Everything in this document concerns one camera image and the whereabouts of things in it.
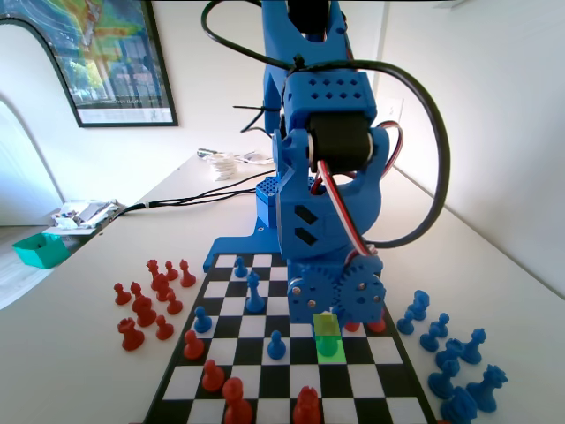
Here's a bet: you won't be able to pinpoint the blue chess queen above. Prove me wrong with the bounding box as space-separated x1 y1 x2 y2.
466 364 509 414

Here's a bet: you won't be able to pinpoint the white stacked discs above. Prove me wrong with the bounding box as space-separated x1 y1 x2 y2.
210 153 239 181

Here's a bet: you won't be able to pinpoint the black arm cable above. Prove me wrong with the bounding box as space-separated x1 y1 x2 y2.
200 0 452 251

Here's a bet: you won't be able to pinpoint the tall blue chess king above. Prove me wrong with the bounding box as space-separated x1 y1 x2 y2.
245 270 267 314

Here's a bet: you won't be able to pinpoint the red king front piece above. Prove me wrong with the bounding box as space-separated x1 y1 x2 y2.
292 386 322 424

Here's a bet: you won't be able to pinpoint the green plastic box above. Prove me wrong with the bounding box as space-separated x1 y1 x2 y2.
11 232 71 269

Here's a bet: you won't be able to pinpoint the pile of papers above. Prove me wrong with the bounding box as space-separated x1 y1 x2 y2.
43 198 120 238

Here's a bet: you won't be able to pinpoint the black table cable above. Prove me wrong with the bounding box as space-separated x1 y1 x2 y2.
145 169 278 207
99 187 260 233

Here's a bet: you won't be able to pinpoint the black white chessboard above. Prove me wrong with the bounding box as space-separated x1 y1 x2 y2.
140 251 438 424

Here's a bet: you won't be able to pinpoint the red chess knight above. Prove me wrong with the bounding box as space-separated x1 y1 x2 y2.
151 273 174 303
132 295 157 329

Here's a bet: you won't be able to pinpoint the blue base plate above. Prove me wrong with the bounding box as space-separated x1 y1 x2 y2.
202 216 283 273

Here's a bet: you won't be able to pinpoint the blue chess rook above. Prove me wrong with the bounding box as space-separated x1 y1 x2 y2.
435 337 464 367
315 311 339 358

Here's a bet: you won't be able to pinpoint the red chess queen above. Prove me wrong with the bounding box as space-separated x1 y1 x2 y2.
146 259 162 291

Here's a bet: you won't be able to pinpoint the white arched furniture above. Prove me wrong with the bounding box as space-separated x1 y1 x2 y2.
0 92 63 227

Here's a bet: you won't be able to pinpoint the white door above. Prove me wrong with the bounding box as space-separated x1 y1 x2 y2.
346 0 384 63

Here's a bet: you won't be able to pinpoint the framed map poster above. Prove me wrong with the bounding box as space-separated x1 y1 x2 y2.
0 0 179 128

